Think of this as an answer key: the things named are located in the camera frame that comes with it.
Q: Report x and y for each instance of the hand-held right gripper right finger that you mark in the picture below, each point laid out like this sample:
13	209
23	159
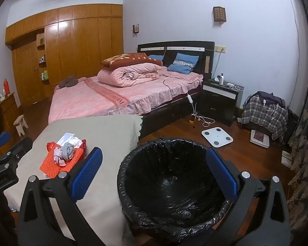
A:
220	174

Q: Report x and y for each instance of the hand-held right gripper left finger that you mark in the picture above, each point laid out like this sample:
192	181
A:
88	174

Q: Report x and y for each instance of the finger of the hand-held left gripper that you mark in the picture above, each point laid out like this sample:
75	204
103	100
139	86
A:
0	141
19	150

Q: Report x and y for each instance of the tissue wad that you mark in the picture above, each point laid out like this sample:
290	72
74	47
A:
58	157
68	151

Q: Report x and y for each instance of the orange spiky mat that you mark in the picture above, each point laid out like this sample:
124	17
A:
51	169

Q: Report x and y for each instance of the white blue paper box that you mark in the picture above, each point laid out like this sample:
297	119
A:
65	137

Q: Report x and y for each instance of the black-bagged trash bin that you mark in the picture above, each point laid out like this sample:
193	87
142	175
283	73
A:
169	174

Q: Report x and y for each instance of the small wooden stool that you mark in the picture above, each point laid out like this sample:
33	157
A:
20	124

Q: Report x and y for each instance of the wooden desk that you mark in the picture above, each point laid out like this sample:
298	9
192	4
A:
5	112

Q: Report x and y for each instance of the white bathroom scale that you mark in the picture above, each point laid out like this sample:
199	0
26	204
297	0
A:
217	137

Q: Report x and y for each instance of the beige cloth covered table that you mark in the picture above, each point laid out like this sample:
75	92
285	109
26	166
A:
102	130

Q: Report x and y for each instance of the white scale with red panel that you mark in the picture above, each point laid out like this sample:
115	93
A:
259	138

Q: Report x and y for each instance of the red thermos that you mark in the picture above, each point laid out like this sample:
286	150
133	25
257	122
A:
7	87

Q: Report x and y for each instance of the yellow power strip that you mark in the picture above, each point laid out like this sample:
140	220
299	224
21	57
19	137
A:
193	120

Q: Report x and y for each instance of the plaid cloth covered chair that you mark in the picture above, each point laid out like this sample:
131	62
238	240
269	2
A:
256	115

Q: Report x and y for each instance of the black nightstand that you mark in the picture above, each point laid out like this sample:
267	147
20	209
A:
218	105

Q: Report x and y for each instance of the pink bedsheet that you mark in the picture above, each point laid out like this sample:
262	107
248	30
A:
92	100

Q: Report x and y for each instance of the green box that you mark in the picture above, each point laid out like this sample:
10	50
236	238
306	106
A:
46	75

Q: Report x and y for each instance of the white blanket controller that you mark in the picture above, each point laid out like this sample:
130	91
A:
190	100

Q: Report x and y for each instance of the brown plush cushion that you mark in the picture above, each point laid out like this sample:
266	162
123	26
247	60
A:
66	82

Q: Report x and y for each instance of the patterned curtain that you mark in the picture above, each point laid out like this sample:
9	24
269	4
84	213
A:
305	146

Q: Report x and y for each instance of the purple cloth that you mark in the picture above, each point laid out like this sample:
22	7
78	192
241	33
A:
270	97

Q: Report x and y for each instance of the white bottle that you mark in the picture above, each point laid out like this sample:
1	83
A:
222	79

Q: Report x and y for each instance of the folded pink quilt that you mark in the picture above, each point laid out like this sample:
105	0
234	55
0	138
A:
125	75

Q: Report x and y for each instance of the large blue pillow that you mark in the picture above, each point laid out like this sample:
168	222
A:
182	65

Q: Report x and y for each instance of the wooden wardrobe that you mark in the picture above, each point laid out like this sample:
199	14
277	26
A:
74	48

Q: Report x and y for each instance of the red patterned pillow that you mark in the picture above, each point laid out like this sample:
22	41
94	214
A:
128	59

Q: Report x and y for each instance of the dark wooden bed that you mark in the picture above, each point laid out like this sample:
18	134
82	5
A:
184	48

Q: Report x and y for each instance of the small blue pillow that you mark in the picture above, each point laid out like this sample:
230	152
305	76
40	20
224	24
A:
156	57

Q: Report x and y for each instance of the wall socket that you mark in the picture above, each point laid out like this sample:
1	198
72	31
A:
220	48

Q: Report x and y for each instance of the small wooden wall lamp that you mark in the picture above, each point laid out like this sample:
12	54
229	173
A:
135	28

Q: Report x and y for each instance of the large wooden wall lamp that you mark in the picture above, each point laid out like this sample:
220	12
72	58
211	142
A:
219	14

